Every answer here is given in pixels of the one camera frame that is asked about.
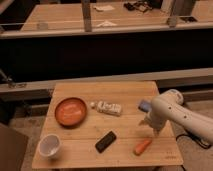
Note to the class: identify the blue sponge block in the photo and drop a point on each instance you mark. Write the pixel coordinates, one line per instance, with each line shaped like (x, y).
(144, 106)

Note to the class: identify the metal post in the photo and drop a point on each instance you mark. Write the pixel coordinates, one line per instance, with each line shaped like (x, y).
(86, 15)
(178, 9)

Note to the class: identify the metal clamp left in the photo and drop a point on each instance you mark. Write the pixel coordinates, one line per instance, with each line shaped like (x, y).
(9, 81)

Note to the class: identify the white paper sheet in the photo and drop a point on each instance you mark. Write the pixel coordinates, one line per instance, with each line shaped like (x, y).
(103, 8)

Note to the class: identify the black rectangular block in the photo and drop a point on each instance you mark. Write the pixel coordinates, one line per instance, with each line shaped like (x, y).
(102, 144)

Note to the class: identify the white ceramic cup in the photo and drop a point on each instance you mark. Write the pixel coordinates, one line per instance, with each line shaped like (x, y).
(49, 146)

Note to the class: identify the metal post right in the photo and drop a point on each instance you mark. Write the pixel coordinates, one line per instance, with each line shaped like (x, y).
(178, 9)

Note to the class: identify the metal post left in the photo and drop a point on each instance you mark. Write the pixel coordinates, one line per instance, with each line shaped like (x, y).
(86, 15)

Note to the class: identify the white paper on bench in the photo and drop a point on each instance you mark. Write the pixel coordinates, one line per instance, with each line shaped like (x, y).
(106, 24)

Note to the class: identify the white tube with label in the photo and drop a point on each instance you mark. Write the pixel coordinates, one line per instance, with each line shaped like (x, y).
(107, 108)

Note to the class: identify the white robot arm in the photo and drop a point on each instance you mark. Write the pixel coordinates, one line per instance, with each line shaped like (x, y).
(168, 107)

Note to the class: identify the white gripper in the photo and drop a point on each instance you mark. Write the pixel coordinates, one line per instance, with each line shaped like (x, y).
(154, 121)

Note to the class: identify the dark tools on bench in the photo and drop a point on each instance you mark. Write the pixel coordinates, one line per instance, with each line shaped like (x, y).
(141, 5)

